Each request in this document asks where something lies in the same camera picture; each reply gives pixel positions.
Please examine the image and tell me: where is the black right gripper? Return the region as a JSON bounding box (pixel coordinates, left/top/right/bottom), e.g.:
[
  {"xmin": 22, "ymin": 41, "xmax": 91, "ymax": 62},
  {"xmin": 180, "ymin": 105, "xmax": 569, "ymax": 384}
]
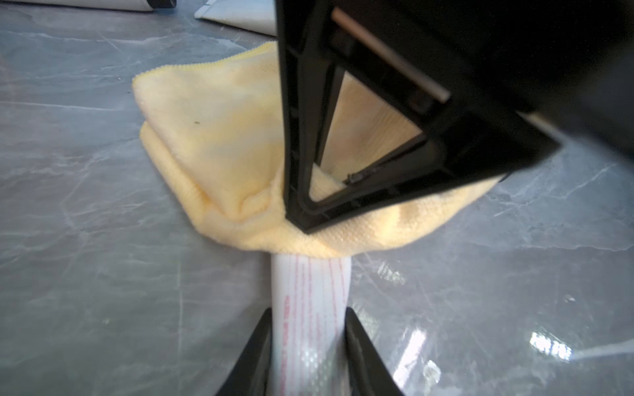
[{"xmin": 331, "ymin": 1, "xmax": 633, "ymax": 159}]

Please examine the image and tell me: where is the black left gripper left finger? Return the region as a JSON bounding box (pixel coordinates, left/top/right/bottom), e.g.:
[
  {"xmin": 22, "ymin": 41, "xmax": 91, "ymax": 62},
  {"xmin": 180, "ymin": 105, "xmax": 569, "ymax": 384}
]
[{"xmin": 216, "ymin": 308, "xmax": 272, "ymax": 396}]

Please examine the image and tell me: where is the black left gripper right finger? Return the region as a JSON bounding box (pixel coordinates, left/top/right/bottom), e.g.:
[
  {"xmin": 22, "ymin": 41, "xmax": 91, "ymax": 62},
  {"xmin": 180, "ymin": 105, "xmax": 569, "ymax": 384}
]
[{"xmin": 344, "ymin": 307, "xmax": 404, "ymax": 396}]

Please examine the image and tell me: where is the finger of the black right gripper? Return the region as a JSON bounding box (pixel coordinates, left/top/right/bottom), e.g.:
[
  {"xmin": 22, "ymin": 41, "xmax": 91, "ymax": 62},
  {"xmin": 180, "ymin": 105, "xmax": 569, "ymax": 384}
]
[{"xmin": 276, "ymin": 1, "xmax": 558, "ymax": 234}]

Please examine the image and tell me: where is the white tube green cap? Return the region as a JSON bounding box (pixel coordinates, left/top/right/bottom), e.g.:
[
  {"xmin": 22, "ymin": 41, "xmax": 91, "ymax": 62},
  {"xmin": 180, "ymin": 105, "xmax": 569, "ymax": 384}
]
[{"xmin": 194, "ymin": 0, "xmax": 277, "ymax": 37}]

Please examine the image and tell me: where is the white tube pink cap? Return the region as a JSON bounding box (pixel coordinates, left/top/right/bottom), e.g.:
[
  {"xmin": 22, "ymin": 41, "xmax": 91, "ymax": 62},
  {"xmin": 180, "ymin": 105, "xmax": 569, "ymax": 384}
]
[{"xmin": 267, "ymin": 254, "xmax": 352, "ymax": 395}]

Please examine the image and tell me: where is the yellow cleaning cloth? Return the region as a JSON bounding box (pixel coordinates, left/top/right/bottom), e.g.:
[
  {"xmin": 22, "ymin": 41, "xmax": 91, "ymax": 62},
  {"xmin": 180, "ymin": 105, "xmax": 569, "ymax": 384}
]
[{"xmin": 132, "ymin": 41, "xmax": 497, "ymax": 259}]

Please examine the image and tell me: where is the white tube black cap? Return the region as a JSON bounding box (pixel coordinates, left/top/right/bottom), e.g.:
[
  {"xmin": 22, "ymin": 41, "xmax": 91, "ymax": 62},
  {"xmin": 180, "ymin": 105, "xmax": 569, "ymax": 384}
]
[{"xmin": 13, "ymin": 0, "xmax": 178, "ymax": 12}]

